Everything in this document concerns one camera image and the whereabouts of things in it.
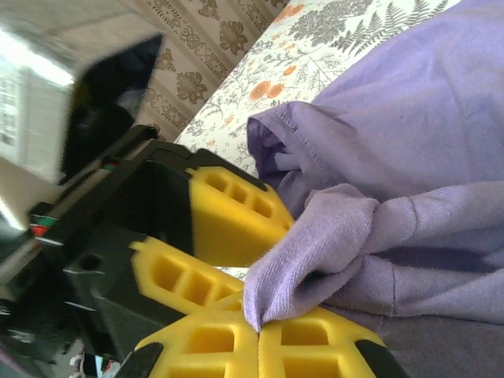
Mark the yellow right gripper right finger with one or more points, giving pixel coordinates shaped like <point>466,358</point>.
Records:
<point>342,354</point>

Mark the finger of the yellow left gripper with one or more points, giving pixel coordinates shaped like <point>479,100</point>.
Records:
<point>145,260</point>
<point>212,236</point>

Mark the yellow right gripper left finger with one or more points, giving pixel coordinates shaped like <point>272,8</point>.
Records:
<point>177,362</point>

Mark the purple t-shirt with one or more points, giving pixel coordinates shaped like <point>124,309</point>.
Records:
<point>413,138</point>

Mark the floral tablecloth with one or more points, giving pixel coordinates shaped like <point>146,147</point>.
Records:
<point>283,59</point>

